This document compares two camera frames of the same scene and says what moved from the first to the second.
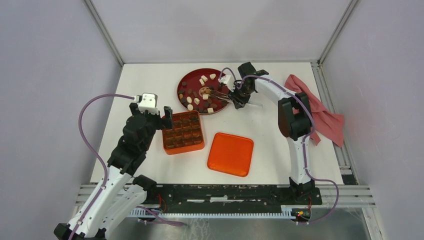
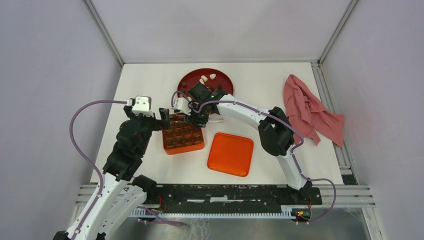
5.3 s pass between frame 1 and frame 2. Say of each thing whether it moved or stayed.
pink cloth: stayed
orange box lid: stayed
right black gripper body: moved
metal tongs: moved
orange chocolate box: stayed
